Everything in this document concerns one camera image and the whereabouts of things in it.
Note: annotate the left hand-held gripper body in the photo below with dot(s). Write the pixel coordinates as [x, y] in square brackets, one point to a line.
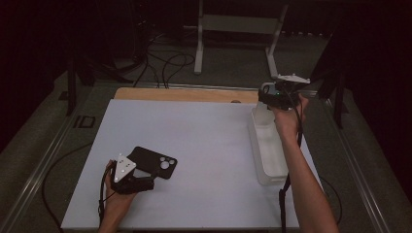
[124, 168]

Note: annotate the grey metal stand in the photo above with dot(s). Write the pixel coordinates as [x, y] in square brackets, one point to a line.
[239, 24]

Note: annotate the black tripod stand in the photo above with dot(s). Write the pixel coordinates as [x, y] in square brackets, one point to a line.
[338, 97]
[71, 87]

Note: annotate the white plastic bin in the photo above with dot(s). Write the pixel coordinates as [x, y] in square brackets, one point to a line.
[270, 152]

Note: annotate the black phone case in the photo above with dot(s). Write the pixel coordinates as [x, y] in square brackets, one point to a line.
[152, 158]

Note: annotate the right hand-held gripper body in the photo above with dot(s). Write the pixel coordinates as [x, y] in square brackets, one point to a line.
[285, 95]

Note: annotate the white table mat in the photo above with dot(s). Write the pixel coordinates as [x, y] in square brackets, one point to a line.
[200, 145]

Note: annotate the iridescent teal phone case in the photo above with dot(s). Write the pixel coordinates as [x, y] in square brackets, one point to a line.
[263, 111]

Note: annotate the person's left hand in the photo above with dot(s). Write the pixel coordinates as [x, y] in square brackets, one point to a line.
[118, 200]

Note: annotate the person's right hand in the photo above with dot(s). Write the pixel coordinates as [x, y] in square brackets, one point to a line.
[288, 123]

